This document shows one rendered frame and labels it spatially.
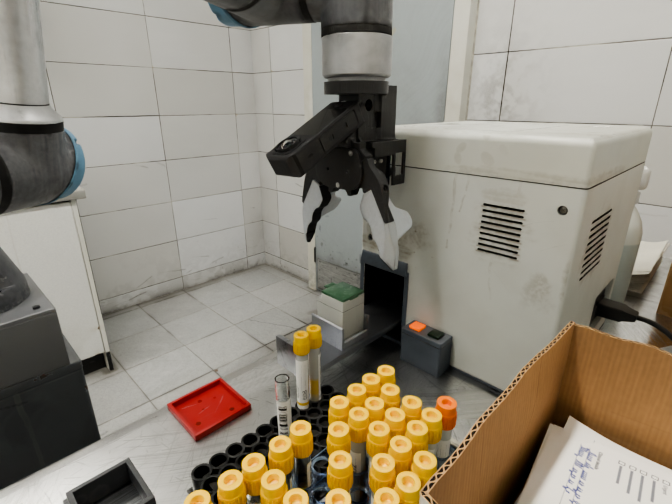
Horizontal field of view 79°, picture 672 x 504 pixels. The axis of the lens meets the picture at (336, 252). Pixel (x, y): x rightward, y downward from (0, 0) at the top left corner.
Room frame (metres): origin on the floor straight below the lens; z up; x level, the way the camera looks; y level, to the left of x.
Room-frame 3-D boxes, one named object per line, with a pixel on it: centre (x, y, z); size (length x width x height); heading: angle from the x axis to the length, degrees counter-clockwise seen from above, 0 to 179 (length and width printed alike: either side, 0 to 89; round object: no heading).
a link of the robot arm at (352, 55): (0.48, -0.02, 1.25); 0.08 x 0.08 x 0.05
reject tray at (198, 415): (0.37, 0.14, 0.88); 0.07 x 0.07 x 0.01; 45
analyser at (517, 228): (0.55, -0.22, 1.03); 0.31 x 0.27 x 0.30; 135
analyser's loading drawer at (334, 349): (0.48, -0.02, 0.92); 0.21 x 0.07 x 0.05; 135
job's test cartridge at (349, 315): (0.47, -0.01, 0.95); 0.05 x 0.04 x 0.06; 45
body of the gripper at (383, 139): (0.49, -0.03, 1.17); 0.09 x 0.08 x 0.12; 135
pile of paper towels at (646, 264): (0.79, -0.61, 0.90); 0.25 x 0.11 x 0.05; 135
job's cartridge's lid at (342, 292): (0.47, -0.01, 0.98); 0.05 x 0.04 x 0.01; 45
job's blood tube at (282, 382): (0.29, 0.05, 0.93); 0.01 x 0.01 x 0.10
